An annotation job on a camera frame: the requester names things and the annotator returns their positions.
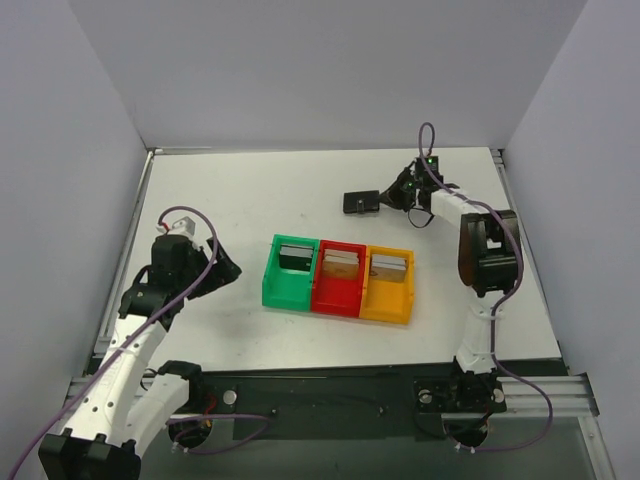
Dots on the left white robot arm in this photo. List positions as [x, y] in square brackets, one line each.
[107, 435]

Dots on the dark cards in green bin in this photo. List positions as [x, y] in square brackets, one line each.
[296, 257]

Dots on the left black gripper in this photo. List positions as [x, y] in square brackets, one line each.
[211, 265]

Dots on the black card holder wallet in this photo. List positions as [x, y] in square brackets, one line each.
[361, 202]

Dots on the aluminium frame rail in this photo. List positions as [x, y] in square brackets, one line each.
[545, 395]

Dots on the red plastic bin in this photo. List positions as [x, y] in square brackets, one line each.
[331, 296]

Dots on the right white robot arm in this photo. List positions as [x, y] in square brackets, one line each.
[490, 264]

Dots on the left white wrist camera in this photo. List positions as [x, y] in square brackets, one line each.
[185, 226]

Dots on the yellow plastic bin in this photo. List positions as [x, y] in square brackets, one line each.
[384, 301]

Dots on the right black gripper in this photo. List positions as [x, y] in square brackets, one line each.
[400, 193]

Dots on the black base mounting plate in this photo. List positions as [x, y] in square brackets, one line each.
[341, 427]

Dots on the tan cards in red bin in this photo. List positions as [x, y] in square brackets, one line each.
[343, 266]

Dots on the green plastic bin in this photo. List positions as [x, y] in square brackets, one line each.
[287, 289]

